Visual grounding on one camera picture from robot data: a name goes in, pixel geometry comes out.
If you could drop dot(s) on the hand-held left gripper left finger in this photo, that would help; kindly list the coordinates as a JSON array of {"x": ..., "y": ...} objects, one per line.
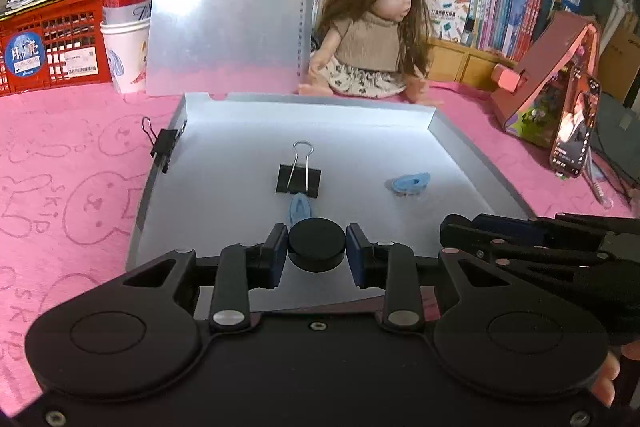
[{"x": 277, "y": 257}]

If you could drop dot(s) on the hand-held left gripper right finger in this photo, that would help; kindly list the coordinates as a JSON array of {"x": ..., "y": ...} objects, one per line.
[{"x": 357, "y": 257}]

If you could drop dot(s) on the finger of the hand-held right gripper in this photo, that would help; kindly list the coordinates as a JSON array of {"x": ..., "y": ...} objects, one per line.
[
  {"x": 540, "y": 259},
  {"x": 500, "y": 224}
]

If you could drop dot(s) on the black round disc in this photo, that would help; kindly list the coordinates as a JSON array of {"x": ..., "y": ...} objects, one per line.
[{"x": 316, "y": 242}]

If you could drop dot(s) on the small blue hair clip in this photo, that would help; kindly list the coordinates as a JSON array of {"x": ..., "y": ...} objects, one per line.
[{"x": 299, "y": 209}]

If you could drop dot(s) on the large black binder clip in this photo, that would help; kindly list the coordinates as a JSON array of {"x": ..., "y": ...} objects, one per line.
[{"x": 295, "y": 181}]

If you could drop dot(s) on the large blue hair clip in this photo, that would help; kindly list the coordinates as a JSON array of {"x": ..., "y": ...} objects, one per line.
[{"x": 407, "y": 184}]

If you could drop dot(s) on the grey cardboard box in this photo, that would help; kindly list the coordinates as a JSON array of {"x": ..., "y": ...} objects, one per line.
[{"x": 350, "y": 142}]

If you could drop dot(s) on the person's right hand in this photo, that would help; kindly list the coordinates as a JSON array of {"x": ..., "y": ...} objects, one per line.
[{"x": 606, "y": 382}]

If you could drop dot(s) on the smartphone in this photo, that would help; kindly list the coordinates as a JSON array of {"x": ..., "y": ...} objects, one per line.
[{"x": 575, "y": 127}]

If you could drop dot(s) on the black bag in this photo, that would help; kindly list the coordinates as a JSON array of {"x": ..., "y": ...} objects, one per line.
[{"x": 617, "y": 132}]

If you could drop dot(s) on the small black binder clip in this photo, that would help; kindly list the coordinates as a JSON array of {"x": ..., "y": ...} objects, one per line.
[{"x": 167, "y": 144}]

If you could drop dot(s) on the wooden drawer unit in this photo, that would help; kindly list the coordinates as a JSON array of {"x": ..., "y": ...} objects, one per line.
[{"x": 465, "y": 64}]

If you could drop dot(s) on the pink house-shaped stand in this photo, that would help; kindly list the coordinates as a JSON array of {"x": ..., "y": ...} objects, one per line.
[{"x": 545, "y": 57}]

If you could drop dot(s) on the long-haired doll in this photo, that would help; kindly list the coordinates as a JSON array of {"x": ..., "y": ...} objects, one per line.
[{"x": 360, "y": 42}]

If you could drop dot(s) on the white printed box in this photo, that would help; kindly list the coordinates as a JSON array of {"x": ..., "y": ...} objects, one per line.
[{"x": 445, "y": 14}]

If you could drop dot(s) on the translucent plastic clipboard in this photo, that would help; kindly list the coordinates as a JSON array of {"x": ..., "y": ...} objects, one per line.
[{"x": 225, "y": 32}]

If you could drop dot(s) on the pink printed towel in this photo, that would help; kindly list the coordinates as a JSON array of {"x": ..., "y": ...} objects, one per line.
[{"x": 65, "y": 157}]

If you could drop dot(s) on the white plastic pipe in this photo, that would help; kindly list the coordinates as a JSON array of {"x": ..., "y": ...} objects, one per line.
[{"x": 616, "y": 14}]

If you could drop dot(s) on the white paper cup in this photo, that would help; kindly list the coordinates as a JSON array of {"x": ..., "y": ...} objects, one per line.
[{"x": 125, "y": 57}]

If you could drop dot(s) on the red basket with blue sticker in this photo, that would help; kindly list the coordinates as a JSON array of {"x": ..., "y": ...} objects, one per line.
[{"x": 65, "y": 32}]

